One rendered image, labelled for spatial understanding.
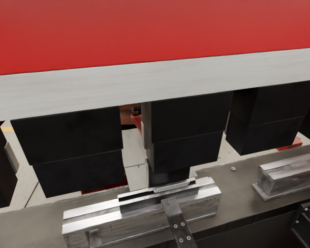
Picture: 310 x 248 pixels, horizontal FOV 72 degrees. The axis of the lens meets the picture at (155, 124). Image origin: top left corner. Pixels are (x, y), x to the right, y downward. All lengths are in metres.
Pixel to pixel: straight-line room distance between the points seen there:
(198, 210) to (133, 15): 0.49
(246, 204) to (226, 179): 0.10
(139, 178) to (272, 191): 0.40
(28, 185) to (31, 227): 1.45
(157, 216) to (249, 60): 0.40
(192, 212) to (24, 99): 0.47
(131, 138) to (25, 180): 1.62
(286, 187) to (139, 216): 0.45
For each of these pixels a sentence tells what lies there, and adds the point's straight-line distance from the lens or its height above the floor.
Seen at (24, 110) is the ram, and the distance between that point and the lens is 0.34.
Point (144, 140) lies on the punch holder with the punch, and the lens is 0.46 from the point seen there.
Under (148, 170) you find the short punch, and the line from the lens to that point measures 0.47.
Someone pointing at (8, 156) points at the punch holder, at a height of 1.16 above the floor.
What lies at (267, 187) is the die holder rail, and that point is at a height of 0.91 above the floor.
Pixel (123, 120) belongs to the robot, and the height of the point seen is 0.78.
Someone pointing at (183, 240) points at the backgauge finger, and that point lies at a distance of 0.47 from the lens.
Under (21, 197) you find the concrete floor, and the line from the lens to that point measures 2.09.
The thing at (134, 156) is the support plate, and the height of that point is 1.00.
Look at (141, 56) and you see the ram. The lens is 0.31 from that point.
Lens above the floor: 1.42
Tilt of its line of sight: 33 degrees down
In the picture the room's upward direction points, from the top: straight up
